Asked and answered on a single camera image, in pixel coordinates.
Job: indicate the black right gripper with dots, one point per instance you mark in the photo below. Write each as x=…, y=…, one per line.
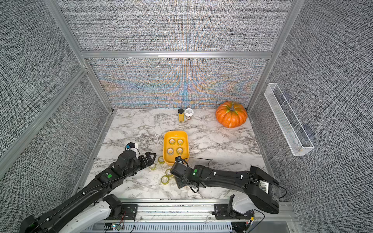
x=179, y=185

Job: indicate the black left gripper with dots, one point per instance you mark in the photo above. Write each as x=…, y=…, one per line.
x=150, y=161

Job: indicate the yellow-green tape roll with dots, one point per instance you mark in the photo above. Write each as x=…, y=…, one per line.
x=165, y=180
x=168, y=173
x=180, y=142
x=161, y=160
x=180, y=151
x=172, y=141
x=152, y=167

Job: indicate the grey clear tape roll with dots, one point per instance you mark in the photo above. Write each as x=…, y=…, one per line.
x=170, y=151

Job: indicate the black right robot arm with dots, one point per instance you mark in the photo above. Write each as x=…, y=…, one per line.
x=260, y=187

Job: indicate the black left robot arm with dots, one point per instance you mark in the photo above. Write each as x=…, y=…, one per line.
x=53, y=221

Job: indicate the yellow plastic storage box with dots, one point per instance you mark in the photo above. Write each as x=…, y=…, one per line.
x=170, y=159

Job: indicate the yellow spice jar black lid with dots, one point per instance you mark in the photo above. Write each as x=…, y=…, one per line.
x=181, y=116

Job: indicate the orange decorative pumpkin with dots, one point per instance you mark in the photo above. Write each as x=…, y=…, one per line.
x=231, y=114

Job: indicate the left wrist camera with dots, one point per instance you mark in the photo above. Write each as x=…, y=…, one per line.
x=132, y=146

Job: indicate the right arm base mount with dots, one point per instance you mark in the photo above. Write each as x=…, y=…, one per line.
x=239, y=207

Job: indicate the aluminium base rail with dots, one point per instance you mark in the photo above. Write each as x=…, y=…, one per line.
x=195, y=216

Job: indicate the clear acrylic wall shelf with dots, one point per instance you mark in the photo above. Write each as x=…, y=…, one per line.
x=290, y=125

